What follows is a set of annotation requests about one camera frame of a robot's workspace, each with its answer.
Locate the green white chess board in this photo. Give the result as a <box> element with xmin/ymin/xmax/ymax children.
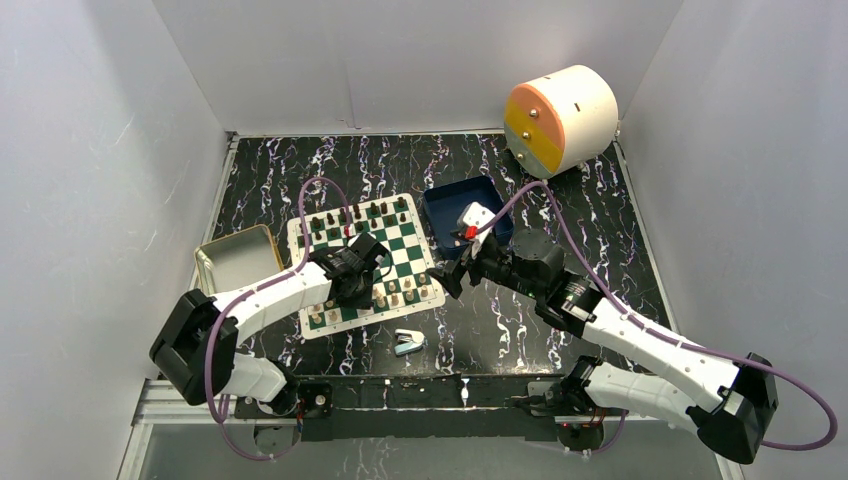
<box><xmin>299</xmin><ymin>193</ymin><xmax>446</xmax><ymax>340</ymax></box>

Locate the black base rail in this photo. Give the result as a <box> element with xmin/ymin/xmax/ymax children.
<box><xmin>234</xmin><ymin>374</ymin><xmax>620</xmax><ymax>448</ymax></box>

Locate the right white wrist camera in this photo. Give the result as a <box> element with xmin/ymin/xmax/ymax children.
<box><xmin>453</xmin><ymin>202</ymin><xmax>496</xmax><ymax>258</ymax></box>

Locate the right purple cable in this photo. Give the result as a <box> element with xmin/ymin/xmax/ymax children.
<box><xmin>473</xmin><ymin>180</ymin><xmax>839</xmax><ymax>457</ymax></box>

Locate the gold metal tin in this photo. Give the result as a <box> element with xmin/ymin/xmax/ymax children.
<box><xmin>194</xmin><ymin>224</ymin><xmax>284</xmax><ymax>295</ymax></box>

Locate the white cylindrical drawer cabinet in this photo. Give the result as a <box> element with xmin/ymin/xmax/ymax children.
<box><xmin>503</xmin><ymin>65</ymin><xmax>619</xmax><ymax>179</ymax></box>

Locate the dark chess pieces row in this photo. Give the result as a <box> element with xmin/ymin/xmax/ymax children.
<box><xmin>306</xmin><ymin>194</ymin><xmax>416</xmax><ymax>247</ymax></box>

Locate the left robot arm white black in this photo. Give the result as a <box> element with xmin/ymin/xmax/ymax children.
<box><xmin>149</xmin><ymin>233</ymin><xmax>390</xmax><ymax>416</ymax></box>

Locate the small light blue stapler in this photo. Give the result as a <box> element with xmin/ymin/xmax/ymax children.
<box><xmin>394</xmin><ymin>329</ymin><xmax>426</xmax><ymax>357</ymax></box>

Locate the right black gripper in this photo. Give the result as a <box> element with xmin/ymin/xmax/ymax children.
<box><xmin>426</xmin><ymin>234</ymin><xmax>542</xmax><ymax>301</ymax></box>

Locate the blue tray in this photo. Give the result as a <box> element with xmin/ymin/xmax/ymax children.
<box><xmin>423</xmin><ymin>176</ymin><xmax>504</xmax><ymax>260</ymax></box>

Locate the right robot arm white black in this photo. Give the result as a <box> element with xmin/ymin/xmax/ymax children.
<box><xmin>427</xmin><ymin>229</ymin><xmax>778</xmax><ymax>464</ymax></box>

